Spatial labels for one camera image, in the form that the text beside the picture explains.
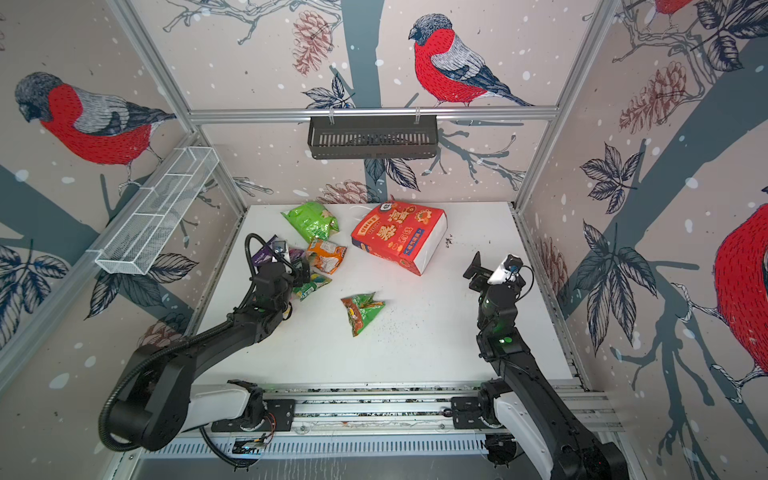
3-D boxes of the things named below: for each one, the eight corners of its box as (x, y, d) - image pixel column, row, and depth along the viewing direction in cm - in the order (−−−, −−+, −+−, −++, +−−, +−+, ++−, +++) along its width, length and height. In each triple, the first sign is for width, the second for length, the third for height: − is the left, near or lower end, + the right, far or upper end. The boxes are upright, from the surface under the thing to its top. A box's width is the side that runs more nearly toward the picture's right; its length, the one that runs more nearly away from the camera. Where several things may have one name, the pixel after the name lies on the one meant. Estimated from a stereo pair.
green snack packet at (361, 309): (354, 336, 88) (352, 330, 84) (334, 311, 94) (331, 303, 90) (386, 311, 94) (386, 303, 90) (365, 288, 99) (364, 280, 95)
